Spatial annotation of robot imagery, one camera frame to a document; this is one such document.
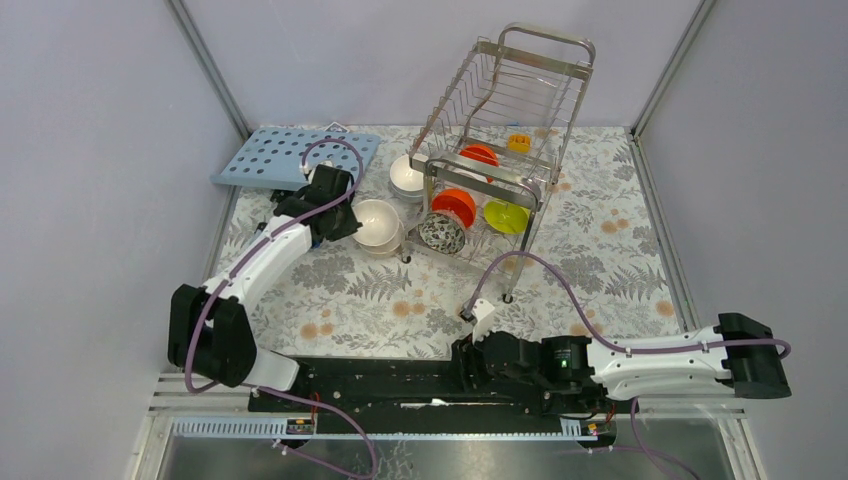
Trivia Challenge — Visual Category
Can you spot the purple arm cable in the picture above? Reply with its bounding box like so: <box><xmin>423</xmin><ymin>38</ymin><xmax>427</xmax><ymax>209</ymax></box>
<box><xmin>460</xmin><ymin>250</ymin><xmax>794</xmax><ymax>480</ymax></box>
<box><xmin>182</xmin><ymin>137</ymin><xmax>380</xmax><ymax>480</ymax></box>

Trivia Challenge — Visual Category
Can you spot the white bowl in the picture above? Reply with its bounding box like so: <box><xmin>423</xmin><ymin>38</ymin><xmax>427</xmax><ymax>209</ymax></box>
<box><xmin>390</xmin><ymin>154</ymin><xmax>424</xmax><ymax>188</ymax></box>
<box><xmin>389</xmin><ymin>179</ymin><xmax>424</xmax><ymax>203</ymax></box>

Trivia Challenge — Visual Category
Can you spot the orange bowl lower front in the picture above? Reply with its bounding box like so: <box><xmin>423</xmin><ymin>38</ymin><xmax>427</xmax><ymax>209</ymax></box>
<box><xmin>431</xmin><ymin>188</ymin><xmax>477</xmax><ymax>228</ymax></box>

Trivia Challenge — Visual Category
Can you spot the small yellow cup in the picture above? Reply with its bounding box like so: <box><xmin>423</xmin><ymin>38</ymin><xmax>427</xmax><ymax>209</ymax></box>
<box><xmin>507</xmin><ymin>134</ymin><xmax>532</xmax><ymax>154</ymax></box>

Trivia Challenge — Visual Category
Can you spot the floral table mat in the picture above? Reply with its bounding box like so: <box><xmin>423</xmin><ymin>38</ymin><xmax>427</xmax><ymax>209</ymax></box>
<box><xmin>249</xmin><ymin>127</ymin><xmax>680</xmax><ymax>359</ymax></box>

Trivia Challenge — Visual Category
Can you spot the orange bowl lower rear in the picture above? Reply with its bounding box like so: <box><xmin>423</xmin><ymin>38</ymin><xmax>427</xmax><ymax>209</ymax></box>
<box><xmin>460</xmin><ymin>144</ymin><xmax>500</xmax><ymax>167</ymax></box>

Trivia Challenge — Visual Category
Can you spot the beige bowl with flower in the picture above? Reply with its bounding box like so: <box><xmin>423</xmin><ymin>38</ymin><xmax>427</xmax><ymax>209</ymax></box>
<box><xmin>354</xmin><ymin>225</ymin><xmax>403</xmax><ymax>258</ymax></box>

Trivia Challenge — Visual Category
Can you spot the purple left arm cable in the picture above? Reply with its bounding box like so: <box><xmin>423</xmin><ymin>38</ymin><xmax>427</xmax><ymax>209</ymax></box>
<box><xmin>182</xmin><ymin>137</ymin><xmax>380</xmax><ymax>480</ymax></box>

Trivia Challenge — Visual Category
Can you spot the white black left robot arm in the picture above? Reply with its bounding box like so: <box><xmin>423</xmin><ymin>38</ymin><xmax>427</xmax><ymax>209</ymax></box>
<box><xmin>167</xmin><ymin>164</ymin><xmax>361</xmax><ymax>411</ymax></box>

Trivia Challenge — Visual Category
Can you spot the lime green bowl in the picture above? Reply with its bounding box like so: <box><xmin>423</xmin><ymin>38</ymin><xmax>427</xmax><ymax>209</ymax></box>
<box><xmin>483</xmin><ymin>200</ymin><xmax>530</xmax><ymax>235</ymax></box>

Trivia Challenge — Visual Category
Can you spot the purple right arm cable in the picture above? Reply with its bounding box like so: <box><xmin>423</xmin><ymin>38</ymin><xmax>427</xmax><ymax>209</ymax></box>
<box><xmin>460</xmin><ymin>250</ymin><xmax>794</xmax><ymax>480</ymax></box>

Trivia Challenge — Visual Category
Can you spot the orange bowl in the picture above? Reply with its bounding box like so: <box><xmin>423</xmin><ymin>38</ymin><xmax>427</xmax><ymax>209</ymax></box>
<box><xmin>460</xmin><ymin>144</ymin><xmax>500</xmax><ymax>167</ymax></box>
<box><xmin>431</xmin><ymin>188</ymin><xmax>477</xmax><ymax>228</ymax></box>

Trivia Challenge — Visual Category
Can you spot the white bowl front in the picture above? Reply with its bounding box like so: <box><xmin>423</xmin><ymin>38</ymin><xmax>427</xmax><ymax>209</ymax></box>
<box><xmin>389</xmin><ymin>179</ymin><xmax>424</xmax><ymax>203</ymax></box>

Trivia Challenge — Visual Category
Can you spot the blue perforated tray stand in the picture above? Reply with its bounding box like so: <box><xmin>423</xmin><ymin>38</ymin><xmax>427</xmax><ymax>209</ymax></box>
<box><xmin>210</xmin><ymin>127</ymin><xmax>380</xmax><ymax>192</ymax></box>

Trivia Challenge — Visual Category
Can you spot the white slotted cable duct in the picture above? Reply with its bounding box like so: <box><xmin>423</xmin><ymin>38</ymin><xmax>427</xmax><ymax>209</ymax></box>
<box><xmin>172</xmin><ymin>416</ymin><xmax>601</xmax><ymax>443</ymax></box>

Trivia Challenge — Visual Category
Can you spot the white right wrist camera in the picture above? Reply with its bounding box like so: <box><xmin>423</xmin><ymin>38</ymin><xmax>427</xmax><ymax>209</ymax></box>
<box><xmin>460</xmin><ymin>298</ymin><xmax>495</xmax><ymax>343</ymax></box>

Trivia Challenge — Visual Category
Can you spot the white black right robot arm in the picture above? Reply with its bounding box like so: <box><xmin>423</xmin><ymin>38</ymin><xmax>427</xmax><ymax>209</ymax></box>
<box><xmin>451</xmin><ymin>313</ymin><xmax>792</xmax><ymax>412</ymax></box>

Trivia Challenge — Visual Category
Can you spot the stainless steel dish rack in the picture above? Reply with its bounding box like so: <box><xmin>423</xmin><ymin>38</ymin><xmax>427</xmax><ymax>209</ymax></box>
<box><xmin>403</xmin><ymin>22</ymin><xmax>597</xmax><ymax>271</ymax></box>

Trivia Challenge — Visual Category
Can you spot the leopard pattern bowl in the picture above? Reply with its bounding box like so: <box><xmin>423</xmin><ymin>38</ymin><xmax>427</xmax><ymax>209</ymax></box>
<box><xmin>417</xmin><ymin>211</ymin><xmax>466</xmax><ymax>255</ymax></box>

